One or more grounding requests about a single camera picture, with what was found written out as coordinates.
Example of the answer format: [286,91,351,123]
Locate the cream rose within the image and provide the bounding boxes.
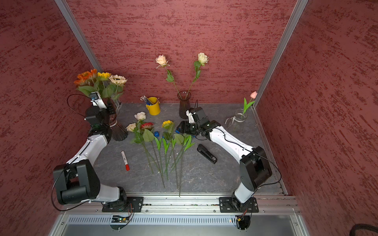
[127,121,154,174]
[188,53,209,93]

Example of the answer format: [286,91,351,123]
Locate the orange gerbera flower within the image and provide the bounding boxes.
[74,69,97,96]

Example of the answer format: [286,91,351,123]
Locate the large yellow sunflower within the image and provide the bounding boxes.
[96,72,111,98]

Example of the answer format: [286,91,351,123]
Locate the cream gerbera flower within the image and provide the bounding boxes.
[107,75,128,101]

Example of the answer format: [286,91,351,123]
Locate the white rose top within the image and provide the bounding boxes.
[134,112,146,121]

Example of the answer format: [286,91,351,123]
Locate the white rose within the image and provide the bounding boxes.
[155,54,181,95]
[134,112,146,121]

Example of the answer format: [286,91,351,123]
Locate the pink tulip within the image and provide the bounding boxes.
[243,91,258,115]

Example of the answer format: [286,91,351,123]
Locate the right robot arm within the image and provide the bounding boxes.
[177,107,272,211]

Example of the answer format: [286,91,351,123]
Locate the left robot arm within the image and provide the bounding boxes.
[52,102,127,205]

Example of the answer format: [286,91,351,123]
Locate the black stapler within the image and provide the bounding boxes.
[197,144,218,164]

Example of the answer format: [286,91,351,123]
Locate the left dark glass vase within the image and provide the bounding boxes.
[107,98,128,142]

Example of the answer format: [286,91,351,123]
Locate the middle dark ribbed vase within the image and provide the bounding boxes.
[177,91,192,119]

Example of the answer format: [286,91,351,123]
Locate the clear glass vase with ribbon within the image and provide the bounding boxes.
[224,109,248,133]

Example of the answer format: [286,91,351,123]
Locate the blue tulip far left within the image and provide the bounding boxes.
[154,137,163,174]

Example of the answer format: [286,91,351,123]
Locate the yellow pen cup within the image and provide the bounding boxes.
[146,97,160,116]

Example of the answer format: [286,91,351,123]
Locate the pens in cup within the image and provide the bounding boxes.
[140,95,153,106]

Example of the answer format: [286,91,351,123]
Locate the red white marker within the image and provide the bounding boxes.
[121,151,130,171]

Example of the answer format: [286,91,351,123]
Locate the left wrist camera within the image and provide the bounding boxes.
[89,91,106,109]

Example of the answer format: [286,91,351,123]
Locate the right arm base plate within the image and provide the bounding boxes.
[219,197,259,213]

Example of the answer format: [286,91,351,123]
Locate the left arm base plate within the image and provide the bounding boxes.
[102,196,144,213]

